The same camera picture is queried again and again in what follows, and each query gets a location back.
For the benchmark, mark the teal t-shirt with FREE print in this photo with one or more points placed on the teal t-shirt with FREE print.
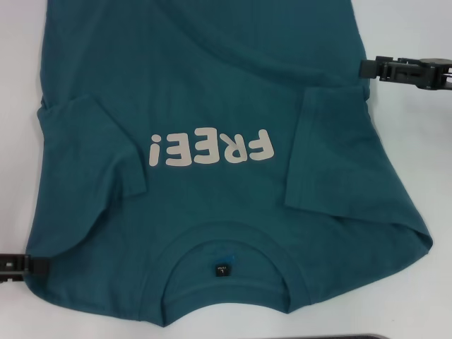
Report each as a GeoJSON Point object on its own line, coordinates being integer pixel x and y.
{"type": "Point", "coordinates": [212, 88]}

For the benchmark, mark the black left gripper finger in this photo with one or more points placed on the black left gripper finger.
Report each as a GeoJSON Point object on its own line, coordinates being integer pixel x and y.
{"type": "Point", "coordinates": [21, 265]}

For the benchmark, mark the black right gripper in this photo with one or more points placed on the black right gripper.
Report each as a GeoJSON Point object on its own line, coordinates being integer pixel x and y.
{"type": "Point", "coordinates": [438, 72]}

